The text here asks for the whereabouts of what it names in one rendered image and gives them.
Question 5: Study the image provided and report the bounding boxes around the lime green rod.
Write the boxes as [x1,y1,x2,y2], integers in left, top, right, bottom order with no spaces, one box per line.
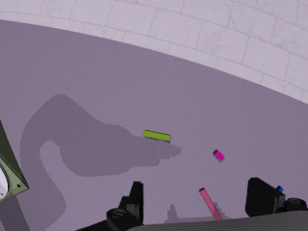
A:
[143,130,170,141]

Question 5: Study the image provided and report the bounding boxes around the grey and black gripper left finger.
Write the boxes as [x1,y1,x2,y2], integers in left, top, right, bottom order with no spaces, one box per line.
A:
[76,181,144,231]

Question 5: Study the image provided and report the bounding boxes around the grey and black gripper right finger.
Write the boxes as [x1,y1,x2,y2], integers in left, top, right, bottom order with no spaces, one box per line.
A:
[245,177,308,217]

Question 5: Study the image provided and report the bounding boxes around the magenta block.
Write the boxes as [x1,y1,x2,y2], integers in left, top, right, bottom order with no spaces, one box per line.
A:
[214,150,225,161]

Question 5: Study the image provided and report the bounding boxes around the pink rod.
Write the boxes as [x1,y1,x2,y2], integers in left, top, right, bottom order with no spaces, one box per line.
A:
[200,188,222,220]

